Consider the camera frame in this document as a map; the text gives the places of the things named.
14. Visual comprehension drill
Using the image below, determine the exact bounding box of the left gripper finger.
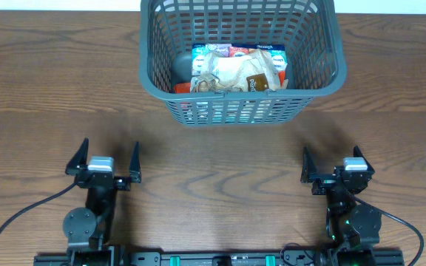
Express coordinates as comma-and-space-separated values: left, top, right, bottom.
129, 142, 141, 183
65, 137, 89, 176

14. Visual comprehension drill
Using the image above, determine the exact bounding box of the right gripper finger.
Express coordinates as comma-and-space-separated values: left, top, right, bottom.
300, 147, 317, 183
353, 146, 375, 174

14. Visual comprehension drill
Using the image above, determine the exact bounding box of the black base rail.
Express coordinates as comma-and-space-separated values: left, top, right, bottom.
33, 250, 406, 266

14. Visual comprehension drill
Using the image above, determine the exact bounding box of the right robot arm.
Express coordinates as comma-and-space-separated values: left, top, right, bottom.
300, 146, 382, 266

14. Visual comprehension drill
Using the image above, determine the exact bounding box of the white snack pouch back side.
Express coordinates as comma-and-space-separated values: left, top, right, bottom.
200, 50, 273, 92

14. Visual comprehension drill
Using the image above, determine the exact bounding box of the Kleenex tissue multipack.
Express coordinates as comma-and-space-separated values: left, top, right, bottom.
192, 44, 288, 75

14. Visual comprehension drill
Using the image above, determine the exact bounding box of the teal wipes packet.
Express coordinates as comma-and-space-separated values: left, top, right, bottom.
212, 100, 255, 124

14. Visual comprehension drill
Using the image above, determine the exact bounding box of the Pantree snack pouch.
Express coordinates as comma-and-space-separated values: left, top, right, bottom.
189, 50, 284, 93

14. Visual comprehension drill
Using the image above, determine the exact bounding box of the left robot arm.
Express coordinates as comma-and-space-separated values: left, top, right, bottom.
63, 139, 142, 265

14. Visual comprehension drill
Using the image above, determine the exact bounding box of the grey plastic basket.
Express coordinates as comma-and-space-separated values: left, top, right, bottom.
139, 0, 347, 127

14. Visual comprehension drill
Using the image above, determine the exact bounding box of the orange cracker box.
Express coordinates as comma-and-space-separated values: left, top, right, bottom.
174, 70, 288, 94

